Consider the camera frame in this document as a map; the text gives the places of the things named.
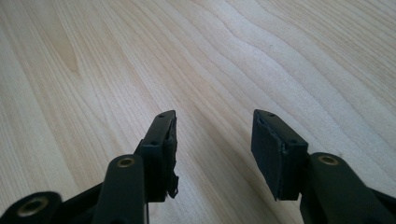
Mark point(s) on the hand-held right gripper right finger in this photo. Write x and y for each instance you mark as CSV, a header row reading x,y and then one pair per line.
x,y
277,155

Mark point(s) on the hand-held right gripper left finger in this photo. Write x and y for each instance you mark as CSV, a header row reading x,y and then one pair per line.
x,y
157,149

